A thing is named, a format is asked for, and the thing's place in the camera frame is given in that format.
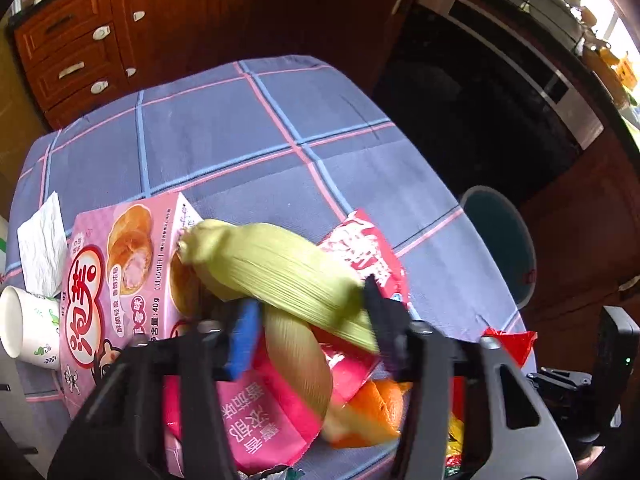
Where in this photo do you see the wooden cabinet drawer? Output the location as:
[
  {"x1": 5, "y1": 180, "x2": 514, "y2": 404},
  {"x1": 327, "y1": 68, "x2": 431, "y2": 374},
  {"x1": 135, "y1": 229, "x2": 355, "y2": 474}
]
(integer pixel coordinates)
[
  {"x1": 27, "y1": 35, "x2": 126, "y2": 106},
  {"x1": 14, "y1": 0, "x2": 113, "y2": 63}
]

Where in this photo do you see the red snack packet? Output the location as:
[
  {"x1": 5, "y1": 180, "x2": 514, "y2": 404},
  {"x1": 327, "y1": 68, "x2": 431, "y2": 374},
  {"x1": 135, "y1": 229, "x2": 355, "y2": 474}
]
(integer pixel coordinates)
[{"x1": 317, "y1": 210, "x2": 413, "y2": 321}]

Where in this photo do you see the wooden kitchen cabinet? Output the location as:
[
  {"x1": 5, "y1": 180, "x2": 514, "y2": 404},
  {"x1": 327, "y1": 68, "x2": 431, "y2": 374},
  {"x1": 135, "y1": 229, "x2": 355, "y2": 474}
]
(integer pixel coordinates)
[{"x1": 7, "y1": 0, "x2": 421, "y2": 131}]

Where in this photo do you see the blue checked tablecloth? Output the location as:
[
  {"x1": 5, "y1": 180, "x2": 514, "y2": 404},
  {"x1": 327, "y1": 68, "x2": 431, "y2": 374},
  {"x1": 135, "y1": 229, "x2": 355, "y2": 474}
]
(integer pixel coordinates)
[{"x1": 5, "y1": 55, "x2": 531, "y2": 480}]

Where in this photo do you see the orange peel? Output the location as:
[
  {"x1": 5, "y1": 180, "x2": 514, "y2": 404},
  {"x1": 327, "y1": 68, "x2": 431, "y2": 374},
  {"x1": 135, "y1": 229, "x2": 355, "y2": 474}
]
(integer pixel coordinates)
[{"x1": 330, "y1": 379, "x2": 406, "y2": 448}]

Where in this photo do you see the pink pastry box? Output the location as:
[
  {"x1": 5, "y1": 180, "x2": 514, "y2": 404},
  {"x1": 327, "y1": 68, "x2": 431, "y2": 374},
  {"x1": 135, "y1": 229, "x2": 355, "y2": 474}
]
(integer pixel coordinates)
[{"x1": 59, "y1": 191, "x2": 211, "y2": 476}]

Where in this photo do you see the yellow box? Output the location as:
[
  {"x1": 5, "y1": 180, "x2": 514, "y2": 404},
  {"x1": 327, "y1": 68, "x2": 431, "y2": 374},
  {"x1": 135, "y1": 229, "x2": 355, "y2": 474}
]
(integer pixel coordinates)
[{"x1": 612, "y1": 52, "x2": 640, "y2": 88}]

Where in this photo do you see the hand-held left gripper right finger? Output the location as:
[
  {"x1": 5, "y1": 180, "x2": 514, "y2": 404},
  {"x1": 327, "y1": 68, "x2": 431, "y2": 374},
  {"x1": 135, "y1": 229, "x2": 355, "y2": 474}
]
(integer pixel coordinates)
[{"x1": 362, "y1": 275, "x2": 578, "y2": 480}]

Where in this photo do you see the black built-in oven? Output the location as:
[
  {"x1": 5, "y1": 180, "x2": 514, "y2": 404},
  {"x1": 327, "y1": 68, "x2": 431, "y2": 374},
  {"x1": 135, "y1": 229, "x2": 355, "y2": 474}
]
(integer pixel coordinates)
[{"x1": 372, "y1": 0, "x2": 606, "y2": 206}]

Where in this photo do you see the pink snack packet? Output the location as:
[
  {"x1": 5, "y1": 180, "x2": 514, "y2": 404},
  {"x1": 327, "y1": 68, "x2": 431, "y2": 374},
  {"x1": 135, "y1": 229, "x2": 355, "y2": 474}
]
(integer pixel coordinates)
[{"x1": 165, "y1": 345, "x2": 371, "y2": 477}]

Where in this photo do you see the green corn husk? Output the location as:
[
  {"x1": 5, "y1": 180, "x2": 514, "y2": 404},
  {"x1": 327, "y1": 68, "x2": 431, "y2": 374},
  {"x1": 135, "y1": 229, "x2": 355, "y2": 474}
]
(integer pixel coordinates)
[{"x1": 177, "y1": 219, "x2": 381, "y2": 353}]

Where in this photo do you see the red plastic wrapper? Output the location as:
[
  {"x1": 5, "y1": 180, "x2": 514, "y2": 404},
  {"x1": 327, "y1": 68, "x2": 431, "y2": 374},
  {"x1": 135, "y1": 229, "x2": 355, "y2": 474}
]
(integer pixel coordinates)
[{"x1": 480, "y1": 327, "x2": 538, "y2": 381}]

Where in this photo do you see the white paper tissue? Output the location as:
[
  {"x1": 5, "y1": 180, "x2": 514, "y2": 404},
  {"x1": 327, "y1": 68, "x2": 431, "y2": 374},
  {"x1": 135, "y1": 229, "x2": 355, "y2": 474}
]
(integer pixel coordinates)
[{"x1": 17, "y1": 191, "x2": 68, "y2": 296}]

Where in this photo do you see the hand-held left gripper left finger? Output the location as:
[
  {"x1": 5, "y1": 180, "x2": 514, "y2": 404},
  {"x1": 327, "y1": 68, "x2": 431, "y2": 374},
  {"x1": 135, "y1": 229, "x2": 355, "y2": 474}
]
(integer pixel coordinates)
[{"x1": 47, "y1": 300, "x2": 263, "y2": 480}]

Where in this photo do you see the white paper cup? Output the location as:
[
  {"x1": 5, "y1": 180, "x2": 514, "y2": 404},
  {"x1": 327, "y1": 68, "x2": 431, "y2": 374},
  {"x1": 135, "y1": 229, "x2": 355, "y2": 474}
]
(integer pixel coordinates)
[{"x1": 0, "y1": 285, "x2": 63, "y2": 371}]

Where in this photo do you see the pale yellow corn husk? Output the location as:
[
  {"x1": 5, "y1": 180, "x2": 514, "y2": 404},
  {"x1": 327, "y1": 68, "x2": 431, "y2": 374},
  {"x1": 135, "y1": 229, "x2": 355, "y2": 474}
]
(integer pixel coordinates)
[{"x1": 262, "y1": 302, "x2": 333, "y2": 426}]

